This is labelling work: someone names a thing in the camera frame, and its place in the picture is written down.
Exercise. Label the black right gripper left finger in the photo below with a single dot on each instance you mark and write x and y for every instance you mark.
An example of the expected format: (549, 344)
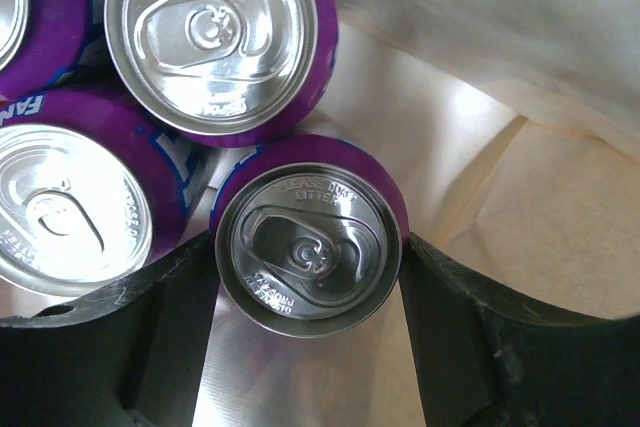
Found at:
(128, 354)

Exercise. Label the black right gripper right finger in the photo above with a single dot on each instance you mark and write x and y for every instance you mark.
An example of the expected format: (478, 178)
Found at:
(488, 355)

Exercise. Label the beige canvas tote bag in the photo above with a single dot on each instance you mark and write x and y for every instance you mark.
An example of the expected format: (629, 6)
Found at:
(511, 128)

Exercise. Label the purple soda can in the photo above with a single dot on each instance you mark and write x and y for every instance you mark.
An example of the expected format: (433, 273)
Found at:
(47, 42)
(308, 233)
(93, 188)
(225, 73)

